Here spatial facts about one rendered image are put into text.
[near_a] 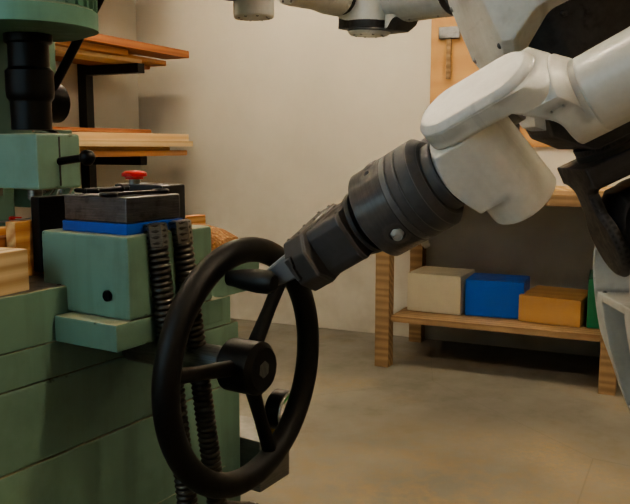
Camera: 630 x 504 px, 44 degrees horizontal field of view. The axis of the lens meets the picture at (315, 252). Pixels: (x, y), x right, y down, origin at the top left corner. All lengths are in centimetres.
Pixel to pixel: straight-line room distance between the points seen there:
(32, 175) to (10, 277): 20
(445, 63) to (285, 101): 96
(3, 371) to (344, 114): 369
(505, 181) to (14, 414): 56
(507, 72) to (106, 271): 46
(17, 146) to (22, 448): 38
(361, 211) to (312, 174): 381
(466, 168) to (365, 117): 372
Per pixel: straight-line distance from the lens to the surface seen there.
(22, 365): 89
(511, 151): 68
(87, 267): 89
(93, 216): 89
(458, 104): 66
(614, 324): 118
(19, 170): 106
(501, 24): 96
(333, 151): 445
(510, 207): 70
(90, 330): 87
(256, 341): 87
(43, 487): 95
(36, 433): 93
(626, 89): 64
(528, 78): 64
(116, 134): 422
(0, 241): 99
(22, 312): 88
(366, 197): 70
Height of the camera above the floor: 105
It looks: 8 degrees down
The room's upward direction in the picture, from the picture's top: straight up
